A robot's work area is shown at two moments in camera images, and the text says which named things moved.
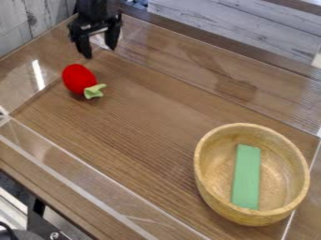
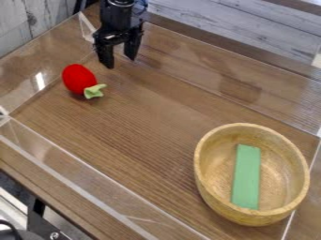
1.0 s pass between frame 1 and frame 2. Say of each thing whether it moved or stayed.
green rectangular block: stayed
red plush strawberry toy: stayed
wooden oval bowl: stayed
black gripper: moved
